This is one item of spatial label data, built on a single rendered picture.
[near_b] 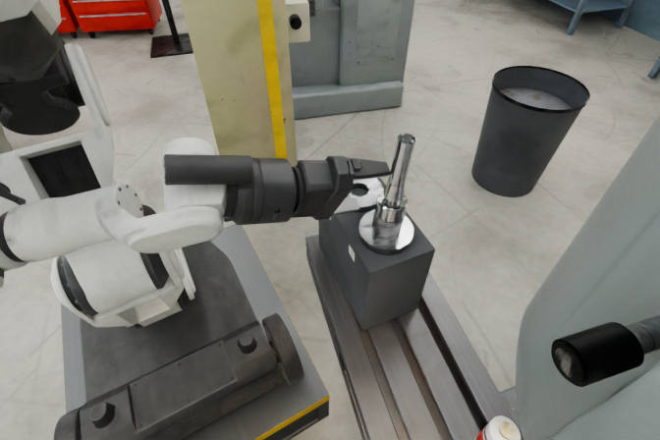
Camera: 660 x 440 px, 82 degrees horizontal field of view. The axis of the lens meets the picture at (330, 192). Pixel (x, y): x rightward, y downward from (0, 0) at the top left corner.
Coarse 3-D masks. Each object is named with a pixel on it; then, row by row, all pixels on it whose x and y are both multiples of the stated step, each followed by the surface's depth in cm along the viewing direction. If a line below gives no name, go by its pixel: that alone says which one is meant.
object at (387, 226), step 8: (376, 208) 58; (376, 216) 59; (384, 216) 57; (392, 216) 57; (400, 216) 57; (376, 224) 60; (384, 224) 59; (392, 224) 58; (400, 224) 59; (376, 232) 61; (384, 232) 60; (392, 232) 60
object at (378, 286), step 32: (352, 192) 70; (320, 224) 78; (352, 224) 65; (352, 256) 63; (384, 256) 60; (416, 256) 60; (352, 288) 69; (384, 288) 63; (416, 288) 68; (384, 320) 71
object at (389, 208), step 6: (378, 198) 58; (384, 198) 58; (378, 204) 57; (384, 204) 57; (390, 204) 57; (396, 204) 57; (402, 204) 57; (384, 210) 57; (390, 210) 56; (396, 210) 56; (402, 210) 57
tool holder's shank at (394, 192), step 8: (400, 136) 50; (408, 136) 50; (400, 144) 50; (408, 144) 49; (400, 152) 50; (408, 152) 50; (400, 160) 51; (408, 160) 51; (392, 168) 53; (400, 168) 52; (408, 168) 52; (392, 176) 54; (400, 176) 53; (392, 184) 54; (400, 184) 54; (384, 192) 56; (392, 192) 55; (400, 192) 55; (392, 200) 56; (400, 200) 56
